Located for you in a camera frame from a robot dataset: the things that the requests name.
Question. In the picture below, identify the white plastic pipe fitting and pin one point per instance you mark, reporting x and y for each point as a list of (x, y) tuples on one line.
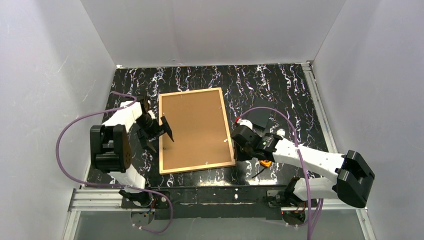
[(281, 132)]

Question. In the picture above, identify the aluminium rail right side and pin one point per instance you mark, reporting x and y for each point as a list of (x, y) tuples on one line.
[(319, 108)]

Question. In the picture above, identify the aluminium rail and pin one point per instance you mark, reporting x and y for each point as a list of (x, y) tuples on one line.
[(319, 108), (103, 199)]

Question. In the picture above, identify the black flat box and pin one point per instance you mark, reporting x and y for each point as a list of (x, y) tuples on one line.
[(260, 117)]

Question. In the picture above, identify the yellow tape measure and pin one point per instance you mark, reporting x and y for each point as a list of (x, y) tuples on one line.
[(265, 163)]

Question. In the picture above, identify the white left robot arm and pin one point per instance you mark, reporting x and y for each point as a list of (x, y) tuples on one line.
[(110, 149)]

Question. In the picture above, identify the aluminium rail front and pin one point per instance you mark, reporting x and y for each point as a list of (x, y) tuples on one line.
[(103, 199)]

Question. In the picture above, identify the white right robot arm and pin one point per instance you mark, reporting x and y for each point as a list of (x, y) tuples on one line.
[(346, 177)]

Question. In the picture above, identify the wooden photo frame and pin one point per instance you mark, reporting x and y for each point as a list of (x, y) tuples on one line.
[(200, 128)]

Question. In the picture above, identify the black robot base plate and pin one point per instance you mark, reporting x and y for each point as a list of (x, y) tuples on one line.
[(231, 201)]

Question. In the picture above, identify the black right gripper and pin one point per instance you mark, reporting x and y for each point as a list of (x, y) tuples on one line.
[(236, 153)]

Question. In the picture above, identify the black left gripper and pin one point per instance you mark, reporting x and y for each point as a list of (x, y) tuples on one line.
[(156, 132)]

